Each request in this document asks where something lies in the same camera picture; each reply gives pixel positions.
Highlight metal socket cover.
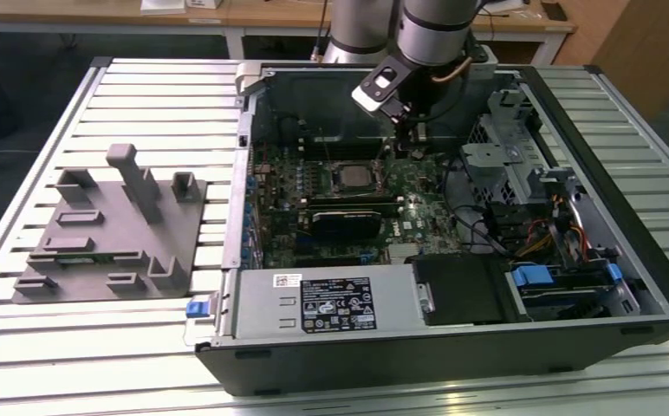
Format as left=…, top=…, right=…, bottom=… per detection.
left=370, top=145, right=405, bottom=172

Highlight silver CPU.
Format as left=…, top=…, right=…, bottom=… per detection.
left=337, top=166, right=371, bottom=188

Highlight CPU socket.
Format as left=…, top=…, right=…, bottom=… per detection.
left=326, top=159, right=391, bottom=194

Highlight metal drive cage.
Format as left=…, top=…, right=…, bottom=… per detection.
left=458, top=88, right=587, bottom=207

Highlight black RAM slot bank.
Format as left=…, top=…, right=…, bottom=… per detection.
left=309, top=195, right=399, bottom=214
left=302, top=133, right=391, bottom=160

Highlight green motherboard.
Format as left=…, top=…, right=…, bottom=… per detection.
left=245, top=140, right=469, bottom=268

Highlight black graphics card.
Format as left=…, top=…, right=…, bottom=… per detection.
left=305, top=210, right=383, bottom=242

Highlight silver chipset heatsink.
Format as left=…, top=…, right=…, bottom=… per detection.
left=389, top=242, right=421, bottom=261

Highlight wooden cabinet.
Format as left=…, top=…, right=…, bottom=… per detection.
left=553, top=0, right=669, bottom=127

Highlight blue disk carrier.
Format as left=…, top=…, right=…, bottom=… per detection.
left=510, top=263, right=625, bottom=290

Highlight black plastic shroud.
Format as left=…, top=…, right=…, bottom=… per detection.
left=409, top=253, right=530, bottom=326

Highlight white paper sheet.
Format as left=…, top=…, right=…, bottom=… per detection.
left=141, top=0, right=189, bottom=12

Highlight hard disk drive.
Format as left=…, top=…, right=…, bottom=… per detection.
left=518, top=285, right=613, bottom=322

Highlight grey power supply unit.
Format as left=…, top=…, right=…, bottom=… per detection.
left=235, top=263, right=429, bottom=341

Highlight grey parts rack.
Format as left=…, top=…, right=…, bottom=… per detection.
left=10, top=142, right=213, bottom=307

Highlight black PC case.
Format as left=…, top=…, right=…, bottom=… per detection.
left=194, top=60, right=669, bottom=398

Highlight blue case latch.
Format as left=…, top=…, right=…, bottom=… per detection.
left=186, top=296, right=213, bottom=321

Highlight green RAM stick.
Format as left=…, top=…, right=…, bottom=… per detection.
left=50, top=255, right=119, bottom=264

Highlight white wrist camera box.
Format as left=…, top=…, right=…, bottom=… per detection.
left=350, top=55, right=415, bottom=114

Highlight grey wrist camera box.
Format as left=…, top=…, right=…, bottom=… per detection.
left=473, top=42, right=499, bottom=79

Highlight thin hanging cable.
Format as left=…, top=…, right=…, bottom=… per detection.
left=309, top=0, right=331, bottom=62

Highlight orange yellow power wires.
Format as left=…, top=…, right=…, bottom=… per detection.
left=513, top=194, right=595, bottom=261

